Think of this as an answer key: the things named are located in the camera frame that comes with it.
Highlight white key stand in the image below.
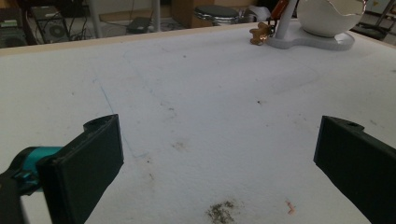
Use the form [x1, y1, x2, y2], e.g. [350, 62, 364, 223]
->
[266, 0, 356, 52]

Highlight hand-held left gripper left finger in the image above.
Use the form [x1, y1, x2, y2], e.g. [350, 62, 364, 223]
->
[12, 113, 125, 224]

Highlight brown cardboard box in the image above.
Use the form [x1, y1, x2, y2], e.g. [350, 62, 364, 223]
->
[170, 0, 217, 30]

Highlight white eggshell-shaped bowl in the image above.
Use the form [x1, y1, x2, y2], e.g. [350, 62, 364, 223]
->
[295, 0, 367, 38]

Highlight brown bear keychain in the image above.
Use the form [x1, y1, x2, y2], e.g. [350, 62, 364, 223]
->
[248, 0, 290, 47]

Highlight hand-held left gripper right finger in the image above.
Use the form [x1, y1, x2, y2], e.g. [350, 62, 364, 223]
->
[313, 115, 396, 224]

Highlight flat black device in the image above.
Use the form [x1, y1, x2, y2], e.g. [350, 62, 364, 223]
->
[125, 16, 156, 35]

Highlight white stand leg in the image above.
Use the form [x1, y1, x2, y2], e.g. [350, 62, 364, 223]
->
[85, 0, 105, 39]
[150, 0, 162, 33]

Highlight black round stool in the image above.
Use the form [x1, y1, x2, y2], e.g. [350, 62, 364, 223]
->
[193, 4, 241, 27]

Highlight black computer tower green label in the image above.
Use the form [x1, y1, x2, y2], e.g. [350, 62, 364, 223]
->
[0, 18, 30, 49]

